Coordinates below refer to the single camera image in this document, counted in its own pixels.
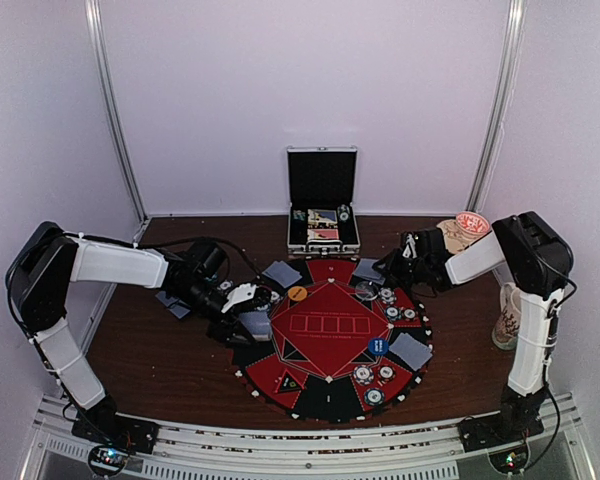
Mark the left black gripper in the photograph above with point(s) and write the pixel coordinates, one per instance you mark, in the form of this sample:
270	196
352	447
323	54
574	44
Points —
224	330

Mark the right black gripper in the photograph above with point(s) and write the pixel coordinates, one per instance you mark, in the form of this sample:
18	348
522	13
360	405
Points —
390	269

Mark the blue checkered card deck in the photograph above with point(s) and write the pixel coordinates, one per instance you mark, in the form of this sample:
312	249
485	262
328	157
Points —
258	325

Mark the card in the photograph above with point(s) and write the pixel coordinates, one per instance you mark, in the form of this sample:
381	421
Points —
282	273
365	270
412	352

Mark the blue chip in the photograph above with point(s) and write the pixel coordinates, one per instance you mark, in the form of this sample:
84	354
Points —
374	397

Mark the chip stack under right arm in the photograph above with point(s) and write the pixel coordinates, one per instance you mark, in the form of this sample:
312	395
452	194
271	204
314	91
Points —
506	328

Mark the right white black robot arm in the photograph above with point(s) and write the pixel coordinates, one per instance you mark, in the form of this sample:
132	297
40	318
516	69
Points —
540	262

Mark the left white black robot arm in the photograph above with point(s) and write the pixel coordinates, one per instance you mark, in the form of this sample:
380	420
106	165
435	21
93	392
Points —
54	264

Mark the round wooden board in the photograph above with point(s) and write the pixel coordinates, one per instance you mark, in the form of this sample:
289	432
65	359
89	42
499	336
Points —
455	238

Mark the red chip on seat eight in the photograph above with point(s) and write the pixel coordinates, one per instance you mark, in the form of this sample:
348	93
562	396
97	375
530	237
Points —
409	314

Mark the red white patterned bowl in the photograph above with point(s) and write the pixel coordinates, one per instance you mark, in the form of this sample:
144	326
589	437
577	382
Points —
472	224

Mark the clear dealer button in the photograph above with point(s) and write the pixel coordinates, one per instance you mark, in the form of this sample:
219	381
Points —
366	291

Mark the yellow big blind button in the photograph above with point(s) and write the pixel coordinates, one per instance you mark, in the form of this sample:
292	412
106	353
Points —
297	293

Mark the blue small blind button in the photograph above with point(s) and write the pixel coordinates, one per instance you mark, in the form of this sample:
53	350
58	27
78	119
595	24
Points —
378	346

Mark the chips in case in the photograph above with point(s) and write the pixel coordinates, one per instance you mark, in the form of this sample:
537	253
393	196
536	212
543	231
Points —
343	213

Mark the round red black poker mat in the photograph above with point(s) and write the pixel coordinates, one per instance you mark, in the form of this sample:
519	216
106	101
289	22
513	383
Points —
305	369

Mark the card decks in case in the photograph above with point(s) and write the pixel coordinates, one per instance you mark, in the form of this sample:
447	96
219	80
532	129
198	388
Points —
322	225

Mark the aluminium poker case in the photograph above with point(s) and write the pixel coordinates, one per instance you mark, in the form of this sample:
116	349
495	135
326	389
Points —
321	178

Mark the white chip stack near ten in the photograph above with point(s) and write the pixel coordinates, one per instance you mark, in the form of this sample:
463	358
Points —
363	375

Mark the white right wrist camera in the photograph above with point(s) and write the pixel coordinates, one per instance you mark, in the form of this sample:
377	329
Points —
408	245

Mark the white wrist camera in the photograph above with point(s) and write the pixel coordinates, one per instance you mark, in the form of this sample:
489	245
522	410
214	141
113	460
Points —
241	293
408	245

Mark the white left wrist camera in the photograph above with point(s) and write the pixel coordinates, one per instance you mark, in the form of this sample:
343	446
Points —
241	293

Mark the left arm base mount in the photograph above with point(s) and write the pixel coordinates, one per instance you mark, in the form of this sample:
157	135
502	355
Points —
126	433

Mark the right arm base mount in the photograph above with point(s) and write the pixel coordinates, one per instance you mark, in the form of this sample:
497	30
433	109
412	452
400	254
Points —
493	430

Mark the aluminium front rail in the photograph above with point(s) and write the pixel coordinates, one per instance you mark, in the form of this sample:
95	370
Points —
431	450

